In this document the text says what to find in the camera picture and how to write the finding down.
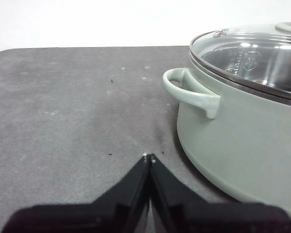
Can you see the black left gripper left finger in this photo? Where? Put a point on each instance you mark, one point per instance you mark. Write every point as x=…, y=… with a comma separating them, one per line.
x=92, y=218

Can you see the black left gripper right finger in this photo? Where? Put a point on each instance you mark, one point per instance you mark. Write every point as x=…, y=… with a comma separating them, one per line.
x=208, y=218

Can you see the glass lid with green knob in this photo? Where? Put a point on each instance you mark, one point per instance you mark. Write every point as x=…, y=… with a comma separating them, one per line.
x=257, y=41

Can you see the pale green electric cooking pot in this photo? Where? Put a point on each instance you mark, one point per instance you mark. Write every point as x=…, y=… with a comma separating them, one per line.
x=245, y=145

